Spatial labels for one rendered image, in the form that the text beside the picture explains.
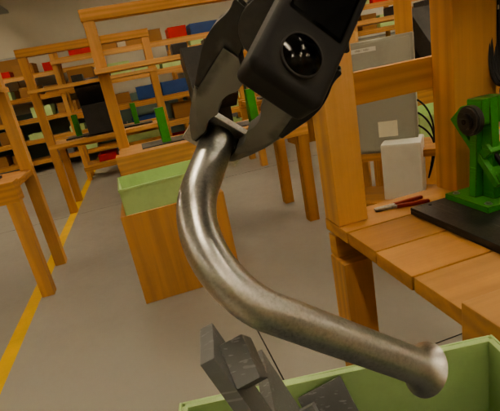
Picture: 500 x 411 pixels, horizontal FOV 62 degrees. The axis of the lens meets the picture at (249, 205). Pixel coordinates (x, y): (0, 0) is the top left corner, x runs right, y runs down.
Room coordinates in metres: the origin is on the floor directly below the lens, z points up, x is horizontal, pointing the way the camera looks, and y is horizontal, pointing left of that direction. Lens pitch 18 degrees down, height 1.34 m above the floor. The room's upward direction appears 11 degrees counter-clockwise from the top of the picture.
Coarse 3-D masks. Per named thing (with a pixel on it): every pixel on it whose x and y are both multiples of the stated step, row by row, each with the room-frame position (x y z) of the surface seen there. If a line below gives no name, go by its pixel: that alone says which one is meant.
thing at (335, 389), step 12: (324, 384) 0.41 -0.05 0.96; (336, 384) 0.41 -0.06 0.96; (300, 396) 0.41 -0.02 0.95; (312, 396) 0.41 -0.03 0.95; (324, 396) 0.41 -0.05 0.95; (336, 396) 0.40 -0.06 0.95; (348, 396) 0.40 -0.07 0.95; (324, 408) 0.40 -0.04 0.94; (336, 408) 0.40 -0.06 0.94; (348, 408) 0.39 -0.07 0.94
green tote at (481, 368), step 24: (456, 360) 0.43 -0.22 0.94; (480, 360) 0.43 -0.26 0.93; (288, 384) 0.42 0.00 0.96; (312, 384) 0.42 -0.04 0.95; (360, 384) 0.43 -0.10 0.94; (384, 384) 0.43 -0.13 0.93; (456, 384) 0.43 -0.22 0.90; (480, 384) 0.43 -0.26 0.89; (192, 408) 0.42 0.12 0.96; (216, 408) 0.42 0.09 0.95; (360, 408) 0.43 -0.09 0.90; (384, 408) 0.43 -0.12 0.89; (408, 408) 0.43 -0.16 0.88; (432, 408) 0.43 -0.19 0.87; (456, 408) 0.43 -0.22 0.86; (480, 408) 0.43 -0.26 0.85
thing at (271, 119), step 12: (264, 108) 0.33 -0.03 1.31; (276, 108) 0.32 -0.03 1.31; (252, 120) 0.35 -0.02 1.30; (264, 120) 0.33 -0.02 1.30; (276, 120) 0.33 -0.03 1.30; (288, 120) 0.33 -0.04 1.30; (252, 132) 0.34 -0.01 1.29; (264, 132) 0.34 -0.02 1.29; (276, 132) 0.33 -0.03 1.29; (240, 144) 0.35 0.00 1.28; (252, 144) 0.34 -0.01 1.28; (264, 144) 0.34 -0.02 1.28; (240, 156) 0.35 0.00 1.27
